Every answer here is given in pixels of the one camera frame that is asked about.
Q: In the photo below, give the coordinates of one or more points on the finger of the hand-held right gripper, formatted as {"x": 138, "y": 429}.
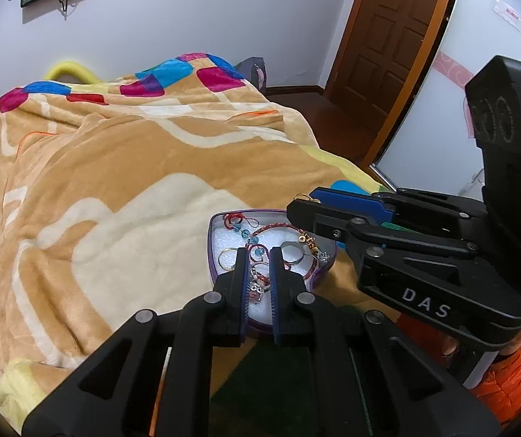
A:
{"x": 324, "y": 218}
{"x": 347, "y": 200}

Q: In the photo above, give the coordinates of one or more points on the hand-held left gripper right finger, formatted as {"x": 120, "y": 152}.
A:
{"x": 275, "y": 289}

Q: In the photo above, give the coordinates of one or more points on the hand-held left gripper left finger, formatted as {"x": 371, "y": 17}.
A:
{"x": 243, "y": 286}

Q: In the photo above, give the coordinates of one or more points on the thin gold hoop earring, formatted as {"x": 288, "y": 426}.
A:
{"x": 304, "y": 196}

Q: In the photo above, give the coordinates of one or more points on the purple heart-shaped box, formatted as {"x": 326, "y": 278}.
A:
{"x": 225, "y": 240}

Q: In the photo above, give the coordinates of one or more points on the person's right forearm orange sleeve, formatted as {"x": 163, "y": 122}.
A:
{"x": 515, "y": 373}

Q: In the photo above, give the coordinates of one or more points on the white sliding wardrobe door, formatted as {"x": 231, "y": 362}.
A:
{"x": 492, "y": 45}

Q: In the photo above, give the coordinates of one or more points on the red and white sticker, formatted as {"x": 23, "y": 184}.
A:
{"x": 508, "y": 14}

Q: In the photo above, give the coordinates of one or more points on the grey bag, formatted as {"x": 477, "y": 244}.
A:
{"x": 253, "y": 68}

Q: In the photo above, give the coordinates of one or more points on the brown wooden door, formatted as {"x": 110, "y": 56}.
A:
{"x": 397, "y": 41}

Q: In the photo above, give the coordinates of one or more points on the colourful patchwork blanket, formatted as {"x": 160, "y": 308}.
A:
{"x": 105, "y": 168}

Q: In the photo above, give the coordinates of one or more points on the yellow foam tube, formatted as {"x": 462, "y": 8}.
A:
{"x": 69, "y": 69}

